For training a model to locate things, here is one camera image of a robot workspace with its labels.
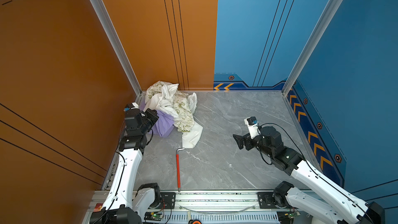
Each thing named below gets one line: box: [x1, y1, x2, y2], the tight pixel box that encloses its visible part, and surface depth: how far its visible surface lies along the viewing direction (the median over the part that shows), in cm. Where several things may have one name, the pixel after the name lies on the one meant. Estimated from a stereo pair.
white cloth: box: [143, 83, 204, 149], surface depth 96 cm
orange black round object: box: [188, 219, 203, 224], surface depth 67 cm
